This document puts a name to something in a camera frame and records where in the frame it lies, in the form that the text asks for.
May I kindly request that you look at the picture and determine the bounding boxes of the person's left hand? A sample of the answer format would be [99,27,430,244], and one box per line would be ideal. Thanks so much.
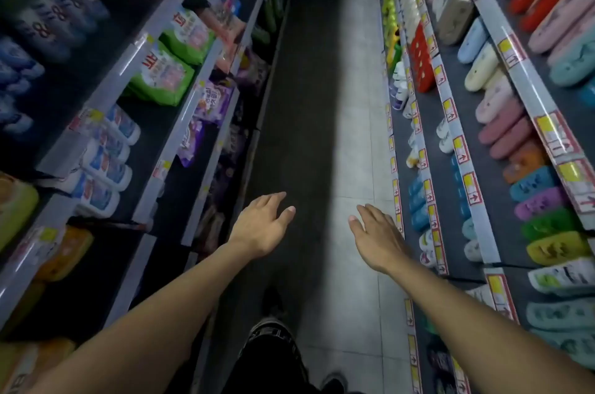
[227,192,296,260]

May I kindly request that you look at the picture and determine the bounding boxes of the person's right hand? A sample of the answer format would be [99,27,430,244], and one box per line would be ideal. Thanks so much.
[348,204,413,275]

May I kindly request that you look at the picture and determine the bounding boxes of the white bottle blue label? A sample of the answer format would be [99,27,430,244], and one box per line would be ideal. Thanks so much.
[104,104,142,147]
[81,141,134,193]
[71,170,121,219]
[90,126,131,165]

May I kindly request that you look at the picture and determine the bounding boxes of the grey metal shelf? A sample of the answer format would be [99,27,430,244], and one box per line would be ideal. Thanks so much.
[0,0,303,394]
[374,0,595,394]

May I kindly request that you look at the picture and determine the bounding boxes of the person's left forearm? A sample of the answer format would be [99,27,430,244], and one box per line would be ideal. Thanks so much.
[27,240,259,394]

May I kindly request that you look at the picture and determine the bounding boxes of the person's right forearm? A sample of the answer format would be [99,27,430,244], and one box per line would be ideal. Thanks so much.
[383,258,595,394]

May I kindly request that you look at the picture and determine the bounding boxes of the person's left shoe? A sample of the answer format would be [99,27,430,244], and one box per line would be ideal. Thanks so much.
[260,286,287,321]

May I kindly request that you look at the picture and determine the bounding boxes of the person's shoe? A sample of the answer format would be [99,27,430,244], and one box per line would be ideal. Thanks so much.
[260,286,287,321]
[320,372,350,394]

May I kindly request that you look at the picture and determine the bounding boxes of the person's black shorts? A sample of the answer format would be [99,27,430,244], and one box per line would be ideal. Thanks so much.
[222,318,356,394]

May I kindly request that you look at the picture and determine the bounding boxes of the person's right shoe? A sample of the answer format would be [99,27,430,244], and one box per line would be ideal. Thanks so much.
[320,372,350,394]

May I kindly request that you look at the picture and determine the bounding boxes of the purple detergent bag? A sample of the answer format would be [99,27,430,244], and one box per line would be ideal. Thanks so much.
[194,80,237,126]
[176,121,206,170]

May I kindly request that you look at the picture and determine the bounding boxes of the green detergent bag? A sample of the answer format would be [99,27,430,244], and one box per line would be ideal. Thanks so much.
[159,9,218,66]
[125,41,196,108]

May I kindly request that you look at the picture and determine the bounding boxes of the yellow-green pack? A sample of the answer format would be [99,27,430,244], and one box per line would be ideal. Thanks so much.
[0,173,40,251]

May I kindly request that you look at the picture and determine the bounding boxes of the yellow orange pack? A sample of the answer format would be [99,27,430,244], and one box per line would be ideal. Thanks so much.
[0,338,76,394]

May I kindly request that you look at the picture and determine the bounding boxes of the stack of blue bags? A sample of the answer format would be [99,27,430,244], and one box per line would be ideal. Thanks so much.
[0,34,46,135]

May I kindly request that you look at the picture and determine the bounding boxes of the stack of blue printed packs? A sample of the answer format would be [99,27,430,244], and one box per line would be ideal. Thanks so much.
[0,0,111,65]

